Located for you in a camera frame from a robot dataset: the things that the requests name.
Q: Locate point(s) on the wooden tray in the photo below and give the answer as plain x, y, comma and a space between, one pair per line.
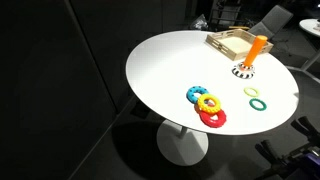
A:
234, 44

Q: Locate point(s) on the grey office chair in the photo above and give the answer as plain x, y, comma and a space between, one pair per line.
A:
272, 22

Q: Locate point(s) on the white round side table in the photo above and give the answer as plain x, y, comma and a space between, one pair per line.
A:
310, 26

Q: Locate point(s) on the white table pedestal base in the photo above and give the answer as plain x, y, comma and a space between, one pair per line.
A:
181, 145

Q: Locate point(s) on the orange ring stacking stand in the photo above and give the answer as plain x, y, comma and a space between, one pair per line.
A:
245, 69

